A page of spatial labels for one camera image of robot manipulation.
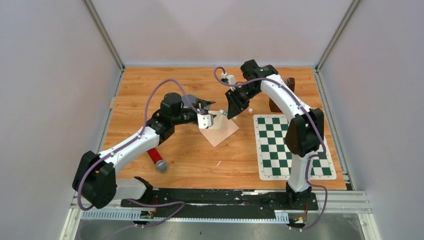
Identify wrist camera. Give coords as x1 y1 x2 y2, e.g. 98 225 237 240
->
197 113 214 129
221 73 237 91

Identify purple cable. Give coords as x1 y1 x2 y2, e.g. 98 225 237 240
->
76 78 200 229
213 66 329 232

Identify red microphone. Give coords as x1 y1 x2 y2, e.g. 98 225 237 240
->
147 148 168 173

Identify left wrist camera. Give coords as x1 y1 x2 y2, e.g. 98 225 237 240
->
197 113 214 129

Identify cream pink envelope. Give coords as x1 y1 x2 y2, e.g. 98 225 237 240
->
199 111 239 147

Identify green white glue stick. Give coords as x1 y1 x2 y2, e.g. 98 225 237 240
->
219 109 228 117

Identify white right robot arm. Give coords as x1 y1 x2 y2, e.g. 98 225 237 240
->
216 59 325 209

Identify grey envelope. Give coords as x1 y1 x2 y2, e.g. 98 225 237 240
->
181 94 200 109

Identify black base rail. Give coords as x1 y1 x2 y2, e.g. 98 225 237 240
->
140 188 319 220

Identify wooden metronome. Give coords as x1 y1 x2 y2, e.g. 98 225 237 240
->
268 77 296 113

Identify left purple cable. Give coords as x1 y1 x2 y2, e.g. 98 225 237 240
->
76 78 200 229

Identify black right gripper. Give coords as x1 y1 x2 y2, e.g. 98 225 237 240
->
226 83 261 119

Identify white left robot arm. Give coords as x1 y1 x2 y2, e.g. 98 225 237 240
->
72 92 215 209

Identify green white chessboard mat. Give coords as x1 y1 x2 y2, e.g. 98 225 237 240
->
253 114 337 181

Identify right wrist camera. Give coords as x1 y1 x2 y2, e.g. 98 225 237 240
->
221 73 237 91

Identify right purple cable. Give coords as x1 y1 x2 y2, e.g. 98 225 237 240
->
213 66 329 232

